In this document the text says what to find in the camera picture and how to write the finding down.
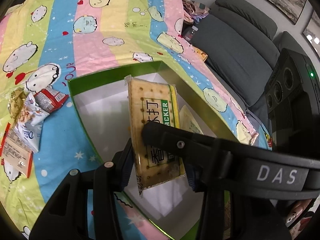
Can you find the small dark bottle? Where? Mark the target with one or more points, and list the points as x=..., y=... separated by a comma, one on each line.
x=188, y=35

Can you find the pale yellow corn snack bag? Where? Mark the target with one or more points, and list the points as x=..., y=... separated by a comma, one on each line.
x=188, y=122

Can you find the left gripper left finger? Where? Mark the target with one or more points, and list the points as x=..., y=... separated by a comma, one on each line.
x=65, y=214

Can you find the grey sofa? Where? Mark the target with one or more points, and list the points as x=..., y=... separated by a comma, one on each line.
x=243, y=48

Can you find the soda cracker sleeve packet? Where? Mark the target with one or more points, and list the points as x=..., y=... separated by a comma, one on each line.
x=153, y=109

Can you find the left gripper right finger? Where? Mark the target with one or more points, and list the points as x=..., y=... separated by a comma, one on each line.
x=240, y=193

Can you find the colourful cartoon striped bedsheet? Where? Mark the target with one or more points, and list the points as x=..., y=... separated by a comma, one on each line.
x=50, y=42

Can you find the white blue snack packet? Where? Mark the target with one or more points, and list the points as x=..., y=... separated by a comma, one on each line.
x=30, y=123

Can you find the red white snack wrapper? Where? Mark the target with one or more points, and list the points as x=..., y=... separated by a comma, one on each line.
x=50, y=99

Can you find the pile of folded clothes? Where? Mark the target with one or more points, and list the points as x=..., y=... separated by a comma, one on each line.
x=193, y=12

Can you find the white red-edged snack packet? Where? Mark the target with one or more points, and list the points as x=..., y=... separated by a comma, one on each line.
x=17, y=156

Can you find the gold foil snack wrapper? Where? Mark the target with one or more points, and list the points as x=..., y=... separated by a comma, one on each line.
x=16, y=101

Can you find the black camera sensor box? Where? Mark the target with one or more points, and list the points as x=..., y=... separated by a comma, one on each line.
x=292, y=98

